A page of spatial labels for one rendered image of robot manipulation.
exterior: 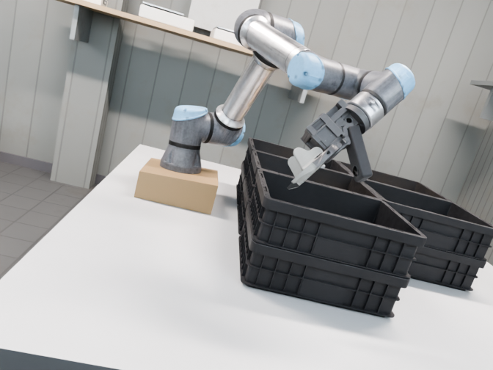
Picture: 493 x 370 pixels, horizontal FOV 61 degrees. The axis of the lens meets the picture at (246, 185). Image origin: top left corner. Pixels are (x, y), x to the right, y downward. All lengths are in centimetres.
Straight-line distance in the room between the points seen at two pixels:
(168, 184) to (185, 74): 213
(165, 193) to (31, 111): 248
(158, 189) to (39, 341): 76
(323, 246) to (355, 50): 276
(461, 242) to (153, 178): 101
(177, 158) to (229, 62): 205
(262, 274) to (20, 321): 51
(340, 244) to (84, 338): 57
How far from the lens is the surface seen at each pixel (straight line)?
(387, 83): 96
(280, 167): 152
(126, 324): 82
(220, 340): 83
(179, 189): 140
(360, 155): 89
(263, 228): 96
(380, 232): 101
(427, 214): 139
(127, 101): 353
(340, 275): 104
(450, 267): 151
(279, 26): 130
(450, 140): 403
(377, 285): 108
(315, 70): 93
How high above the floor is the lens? 117
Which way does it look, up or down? 14 degrees down
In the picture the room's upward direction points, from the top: 16 degrees clockwise
